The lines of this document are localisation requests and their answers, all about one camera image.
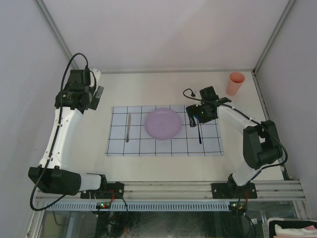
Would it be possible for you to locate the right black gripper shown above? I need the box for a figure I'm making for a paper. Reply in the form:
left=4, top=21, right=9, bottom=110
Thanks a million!
left=186, top=102, right=215, bottom=127

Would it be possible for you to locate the blue metallic spoon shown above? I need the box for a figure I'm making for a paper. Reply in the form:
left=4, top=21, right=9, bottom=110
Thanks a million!
left=194, top=116, right=202, bottom=144

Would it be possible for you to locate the purple plastic plate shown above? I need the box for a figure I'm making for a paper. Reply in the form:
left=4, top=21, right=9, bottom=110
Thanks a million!
left=145, top=108, right=182, bottom=140

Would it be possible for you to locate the silver table knife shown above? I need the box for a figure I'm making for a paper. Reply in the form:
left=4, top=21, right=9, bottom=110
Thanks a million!
left=125, top=113, right=132, bottom=143

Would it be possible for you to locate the blue checkered cloth placemat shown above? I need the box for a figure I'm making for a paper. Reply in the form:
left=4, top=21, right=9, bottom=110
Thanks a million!
left=106, top=105, right=224, bottom=157

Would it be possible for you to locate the pink plastic cup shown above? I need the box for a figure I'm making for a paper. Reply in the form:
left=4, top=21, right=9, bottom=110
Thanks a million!
left=226, top=72, right=245, bottom=96

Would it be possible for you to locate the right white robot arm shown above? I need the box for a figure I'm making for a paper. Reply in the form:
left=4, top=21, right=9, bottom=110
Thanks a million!
left=183, top=86, right=288, bottom=199

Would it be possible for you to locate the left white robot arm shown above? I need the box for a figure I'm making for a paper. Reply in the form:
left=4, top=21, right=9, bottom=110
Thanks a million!
left=28, top=68, right=108, bottom=198

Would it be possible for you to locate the grey bin with cloths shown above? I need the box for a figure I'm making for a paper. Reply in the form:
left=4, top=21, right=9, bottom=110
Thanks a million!
left=262, top=218, right=317, bottom=238

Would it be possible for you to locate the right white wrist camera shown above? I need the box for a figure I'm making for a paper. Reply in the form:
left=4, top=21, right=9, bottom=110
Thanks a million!
left=194, top=91, right=202, bottom=107

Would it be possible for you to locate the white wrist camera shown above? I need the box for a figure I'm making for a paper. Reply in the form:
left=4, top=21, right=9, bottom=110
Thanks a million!
left=89, top=68, right=101, bottom=87
left=194, top=91, right=202, bottom=107

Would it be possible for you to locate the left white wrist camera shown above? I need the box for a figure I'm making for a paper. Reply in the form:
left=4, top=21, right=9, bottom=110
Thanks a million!
left=89, top=68, right=101, bottom=87

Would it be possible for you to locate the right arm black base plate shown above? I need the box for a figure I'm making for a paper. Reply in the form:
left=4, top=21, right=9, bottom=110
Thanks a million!
left=211, top=182, right=258, bottom=199

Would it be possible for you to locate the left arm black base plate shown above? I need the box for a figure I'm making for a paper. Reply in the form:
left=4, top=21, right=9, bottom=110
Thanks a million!
left=80, top=182, right=124, bottom=199

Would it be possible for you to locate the blue slotted cable duct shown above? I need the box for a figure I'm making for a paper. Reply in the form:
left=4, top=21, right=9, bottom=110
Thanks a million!
left=48, top=201, right=230, bottom=212

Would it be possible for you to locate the aluminium front frame rail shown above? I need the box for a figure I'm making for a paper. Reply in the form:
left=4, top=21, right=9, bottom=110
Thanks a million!
left=36, top=180, right=306, bottom=201

